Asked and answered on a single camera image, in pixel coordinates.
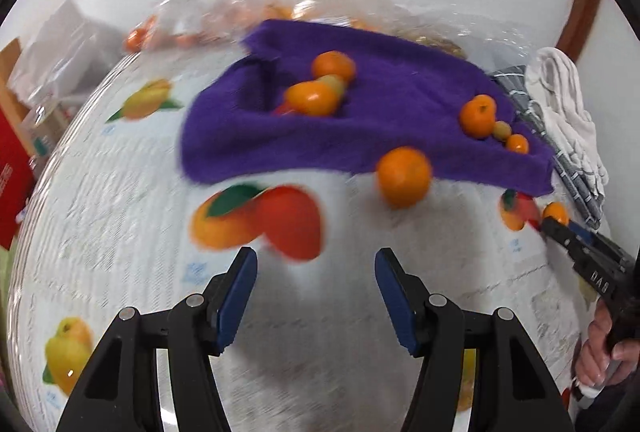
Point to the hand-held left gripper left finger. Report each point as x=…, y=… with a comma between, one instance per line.
x=235, y=302

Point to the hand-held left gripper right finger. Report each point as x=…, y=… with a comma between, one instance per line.
x=396, y=299

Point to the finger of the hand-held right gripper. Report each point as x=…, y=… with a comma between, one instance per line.
x=585, y=234
x=559, y=236

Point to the small orange kumquat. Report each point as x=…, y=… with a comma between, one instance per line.
x=555, y=213
x=336, y=85

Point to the yellow-green small fruit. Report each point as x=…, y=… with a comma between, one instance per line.
x=502, y=130

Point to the round orange mandarin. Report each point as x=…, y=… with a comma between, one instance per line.
x=334, y=63
x=477, y=116
x=404, y=177

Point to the large oval orange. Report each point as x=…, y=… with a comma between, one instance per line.
x=311, y=99

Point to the person's right forearm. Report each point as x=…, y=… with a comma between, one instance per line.
x=610, y=412

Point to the person's right hand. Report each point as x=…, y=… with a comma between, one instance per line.
x=590, y=352

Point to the fruit-printed lace tablecloth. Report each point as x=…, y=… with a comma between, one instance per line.
x=125, y=212

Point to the grey checked cloth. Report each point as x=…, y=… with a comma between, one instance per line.
x=525, y=97

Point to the white cloth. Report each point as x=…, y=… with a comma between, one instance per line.
x=560, y=82

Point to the purple towel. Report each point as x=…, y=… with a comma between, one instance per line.
x=400, y=112

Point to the green cloth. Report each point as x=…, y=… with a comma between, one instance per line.
x=5, y=292

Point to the red paper bag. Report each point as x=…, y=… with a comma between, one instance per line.
x=12, y=182

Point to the pile of bagged mandarins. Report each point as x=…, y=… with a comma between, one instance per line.
x=135, y=39

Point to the white plastic bag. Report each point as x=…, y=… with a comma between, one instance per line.
x=60, y=47

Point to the wooden board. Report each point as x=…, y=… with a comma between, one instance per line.
x=10, y=62

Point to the wooden door frame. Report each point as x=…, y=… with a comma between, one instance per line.
x=582, y=12

